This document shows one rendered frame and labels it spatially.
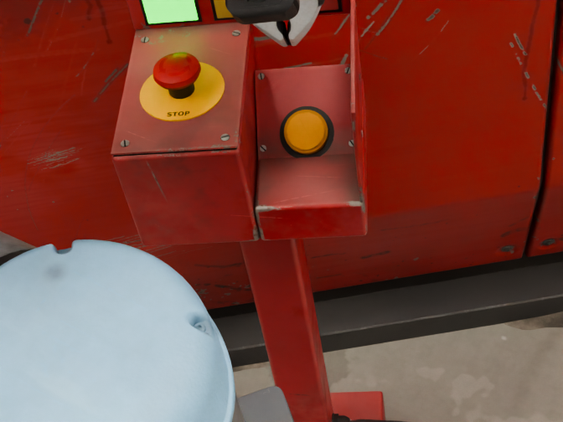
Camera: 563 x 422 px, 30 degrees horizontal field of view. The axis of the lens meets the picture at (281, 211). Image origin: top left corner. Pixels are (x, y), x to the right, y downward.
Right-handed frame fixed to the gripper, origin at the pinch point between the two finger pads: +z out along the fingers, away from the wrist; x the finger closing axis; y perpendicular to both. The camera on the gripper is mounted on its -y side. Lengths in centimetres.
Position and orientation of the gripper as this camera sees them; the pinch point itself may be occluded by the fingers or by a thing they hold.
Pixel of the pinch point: (287, 38)
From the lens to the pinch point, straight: 82.4
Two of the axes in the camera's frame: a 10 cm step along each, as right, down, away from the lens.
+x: -9.9, 0.5, 1.3
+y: 0.3, -8.1, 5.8
